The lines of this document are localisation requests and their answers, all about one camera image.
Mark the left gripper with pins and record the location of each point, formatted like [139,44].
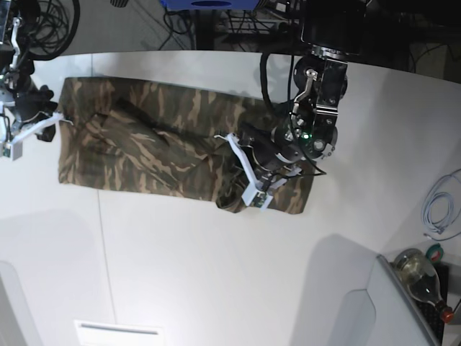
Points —
[269,156]

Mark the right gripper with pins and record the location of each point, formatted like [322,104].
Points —
[28,105]

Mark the camouflage t-shirt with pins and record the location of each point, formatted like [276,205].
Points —
[130,135]

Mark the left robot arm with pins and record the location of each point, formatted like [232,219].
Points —
[326,33]

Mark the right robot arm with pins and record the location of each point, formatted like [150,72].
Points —
[19,19]

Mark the blue box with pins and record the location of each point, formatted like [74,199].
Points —
[177,5]

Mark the green tape roll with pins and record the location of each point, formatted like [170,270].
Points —
[435,253]

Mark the clear plastic bottle red cap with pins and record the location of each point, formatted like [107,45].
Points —
[420,279]

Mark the black perforated tray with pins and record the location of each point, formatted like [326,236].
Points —
[429,313]

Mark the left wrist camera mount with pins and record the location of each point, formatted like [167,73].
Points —
[260,190]

